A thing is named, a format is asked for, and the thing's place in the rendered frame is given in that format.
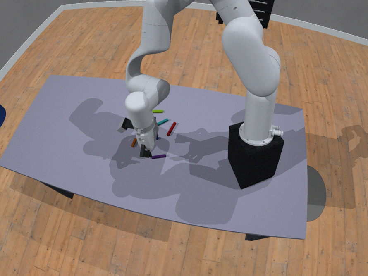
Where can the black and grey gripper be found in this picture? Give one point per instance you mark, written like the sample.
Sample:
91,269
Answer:
147,140

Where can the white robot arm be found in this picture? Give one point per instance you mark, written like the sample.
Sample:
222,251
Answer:
257,66

